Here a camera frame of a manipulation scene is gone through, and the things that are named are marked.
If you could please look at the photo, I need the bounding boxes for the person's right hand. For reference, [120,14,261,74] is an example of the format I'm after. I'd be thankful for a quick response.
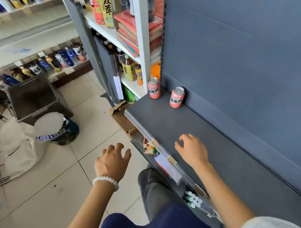
[174,134,210,169]

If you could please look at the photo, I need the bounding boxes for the person's left hand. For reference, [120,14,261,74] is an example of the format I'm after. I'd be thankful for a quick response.
[95,142,132,184]

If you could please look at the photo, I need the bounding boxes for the pink printed soda can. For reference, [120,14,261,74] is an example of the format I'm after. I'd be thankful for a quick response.
[147,77,161,99]
[169,86,186,109]

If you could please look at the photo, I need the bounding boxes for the grey metal shelf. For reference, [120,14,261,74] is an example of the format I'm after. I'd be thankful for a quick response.
[124,0,301,228]

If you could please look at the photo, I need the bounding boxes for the person's right forearm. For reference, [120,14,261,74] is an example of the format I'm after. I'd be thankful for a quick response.
[194,163,257,228]

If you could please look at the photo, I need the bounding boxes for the person's left forearm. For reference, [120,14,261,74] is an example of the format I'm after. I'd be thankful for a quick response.
[68,182,118,228]

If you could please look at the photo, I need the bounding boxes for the pale shelf unit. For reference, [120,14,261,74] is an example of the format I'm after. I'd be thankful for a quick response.
[0,0,80,69]

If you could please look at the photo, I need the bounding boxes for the white flat packet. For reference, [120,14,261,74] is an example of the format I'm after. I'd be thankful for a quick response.
[154,154,183,185]

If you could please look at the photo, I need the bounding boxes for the white capped small bottles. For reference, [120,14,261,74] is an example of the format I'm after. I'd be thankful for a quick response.
[184,190,203,209]

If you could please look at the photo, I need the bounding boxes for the brown cardboard box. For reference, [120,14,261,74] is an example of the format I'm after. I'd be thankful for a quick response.
[108,101,139,139]

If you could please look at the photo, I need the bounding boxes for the dark teal bin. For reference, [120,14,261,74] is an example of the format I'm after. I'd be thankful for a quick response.
[50,118,80,146]

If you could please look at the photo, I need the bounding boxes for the navy blue shirt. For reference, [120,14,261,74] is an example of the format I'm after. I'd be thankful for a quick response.
[101,203,212,228]

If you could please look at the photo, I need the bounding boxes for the green packet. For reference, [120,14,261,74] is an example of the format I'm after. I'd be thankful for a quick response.
[123,86,136,103]

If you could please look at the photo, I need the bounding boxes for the white paper sheet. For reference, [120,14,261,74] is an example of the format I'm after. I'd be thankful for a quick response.
[113,75,124,100]

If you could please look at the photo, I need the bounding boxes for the white plastic bag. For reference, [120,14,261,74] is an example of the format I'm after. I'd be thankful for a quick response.
[0,117,49,180]

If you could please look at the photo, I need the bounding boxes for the black plastic crate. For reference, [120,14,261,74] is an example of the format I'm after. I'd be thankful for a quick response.
[7,75,75,126]

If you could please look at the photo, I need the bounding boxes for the light grey shirt sleeve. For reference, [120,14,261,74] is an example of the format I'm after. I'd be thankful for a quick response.
[242,216,301,228]

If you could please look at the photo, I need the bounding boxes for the dark brown drink bottle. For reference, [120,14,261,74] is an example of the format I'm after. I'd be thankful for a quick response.
[117,48,125,72]

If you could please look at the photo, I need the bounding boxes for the row of assorted bottles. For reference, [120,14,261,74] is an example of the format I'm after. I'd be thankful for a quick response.
[0,42,88,91]

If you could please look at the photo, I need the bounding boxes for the stack of red flat boxes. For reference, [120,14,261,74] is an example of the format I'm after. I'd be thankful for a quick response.
[114,9,164,31]
[116,24,163,64]

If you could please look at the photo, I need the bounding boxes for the dark bottle white blue label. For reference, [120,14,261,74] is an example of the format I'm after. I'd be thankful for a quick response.
[128,0,156,23]

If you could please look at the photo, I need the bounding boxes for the yellow green drink carton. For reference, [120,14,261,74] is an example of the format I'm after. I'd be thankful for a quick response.
[98,0,116,28]

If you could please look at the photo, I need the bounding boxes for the red drink carton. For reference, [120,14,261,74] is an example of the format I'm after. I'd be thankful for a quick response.
[91,0,106,25]

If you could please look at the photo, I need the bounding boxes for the white bead bracelet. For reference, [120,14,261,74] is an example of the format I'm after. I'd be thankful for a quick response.
[92,176,120,192]

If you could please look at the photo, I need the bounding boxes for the black metal bracket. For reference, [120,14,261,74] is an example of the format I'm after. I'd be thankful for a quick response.
[100,93,116,107]

